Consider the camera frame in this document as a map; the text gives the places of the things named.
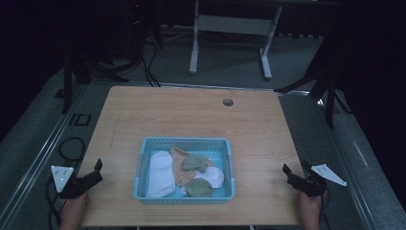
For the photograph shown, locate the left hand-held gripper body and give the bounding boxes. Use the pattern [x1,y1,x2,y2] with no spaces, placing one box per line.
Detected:
[51,165,97,199]

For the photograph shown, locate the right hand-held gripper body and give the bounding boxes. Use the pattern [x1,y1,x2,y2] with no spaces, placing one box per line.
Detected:
[286,163,348,197]

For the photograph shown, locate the person's right hand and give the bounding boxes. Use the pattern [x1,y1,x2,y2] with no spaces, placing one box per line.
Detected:
[298,191,322,219]

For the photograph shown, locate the person's left hand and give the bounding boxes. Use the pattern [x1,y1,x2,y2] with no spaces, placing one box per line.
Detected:
[59,191,90,219]

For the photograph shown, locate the long white sock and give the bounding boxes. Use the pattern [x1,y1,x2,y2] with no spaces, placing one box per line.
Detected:
[146,150,176,198]

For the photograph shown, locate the light blue plastic basket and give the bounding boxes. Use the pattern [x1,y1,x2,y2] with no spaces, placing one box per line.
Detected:
[132,136,237,205]

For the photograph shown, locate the small white sock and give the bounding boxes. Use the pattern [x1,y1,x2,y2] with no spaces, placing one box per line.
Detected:
[179,166,226,196]

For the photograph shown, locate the black metal stand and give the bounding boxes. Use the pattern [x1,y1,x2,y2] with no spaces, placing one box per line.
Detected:
[55,47,130,115]
[274,32,352,129]

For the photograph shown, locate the peach sock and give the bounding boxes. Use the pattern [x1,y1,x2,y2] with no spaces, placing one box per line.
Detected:
[169,146,214,188]

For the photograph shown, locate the green sock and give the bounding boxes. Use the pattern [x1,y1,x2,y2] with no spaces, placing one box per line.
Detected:
[181,153,210,174]
[185,177,214,198]

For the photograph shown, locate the black looped cable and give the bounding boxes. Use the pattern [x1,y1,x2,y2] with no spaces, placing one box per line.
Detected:
[57,137,86,163]

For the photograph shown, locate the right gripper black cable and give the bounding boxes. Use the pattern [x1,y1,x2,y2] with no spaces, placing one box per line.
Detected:
[319,188,332,230]

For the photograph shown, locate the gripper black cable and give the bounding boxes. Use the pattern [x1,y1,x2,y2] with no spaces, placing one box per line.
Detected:
[44,176,65,230]
[319,188,332,230]

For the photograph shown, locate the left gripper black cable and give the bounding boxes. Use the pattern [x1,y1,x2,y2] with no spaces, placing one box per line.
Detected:
[44,176,65,230]

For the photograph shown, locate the black floor cables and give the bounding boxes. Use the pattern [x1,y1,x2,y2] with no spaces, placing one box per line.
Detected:
[139,40,162,88]

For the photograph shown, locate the white desk frame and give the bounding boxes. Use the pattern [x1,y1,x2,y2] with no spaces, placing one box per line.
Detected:
[189,0,283,81]

